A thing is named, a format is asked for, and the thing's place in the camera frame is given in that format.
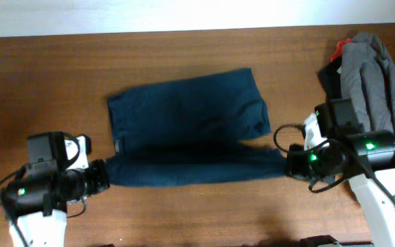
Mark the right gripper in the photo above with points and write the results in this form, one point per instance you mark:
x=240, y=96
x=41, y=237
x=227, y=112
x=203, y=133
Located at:
x=293, y=165

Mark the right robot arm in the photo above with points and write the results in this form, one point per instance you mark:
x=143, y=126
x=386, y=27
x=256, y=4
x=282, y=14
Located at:
x=336, y=149

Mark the red garment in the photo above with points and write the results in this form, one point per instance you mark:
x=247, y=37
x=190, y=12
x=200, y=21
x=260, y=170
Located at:
x=339, y=49

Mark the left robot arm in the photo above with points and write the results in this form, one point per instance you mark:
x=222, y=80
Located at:
x=57, y=174

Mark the grey garment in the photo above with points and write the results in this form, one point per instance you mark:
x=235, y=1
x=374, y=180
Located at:
x=368, y=79

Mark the black garment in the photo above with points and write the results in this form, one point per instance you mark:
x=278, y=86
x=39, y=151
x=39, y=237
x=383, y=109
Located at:
x=330, y=79

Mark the navy blue shorts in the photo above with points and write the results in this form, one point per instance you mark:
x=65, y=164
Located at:
x=191, y=131

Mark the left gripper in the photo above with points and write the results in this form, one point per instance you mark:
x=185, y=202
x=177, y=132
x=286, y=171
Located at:
x=102, y=180

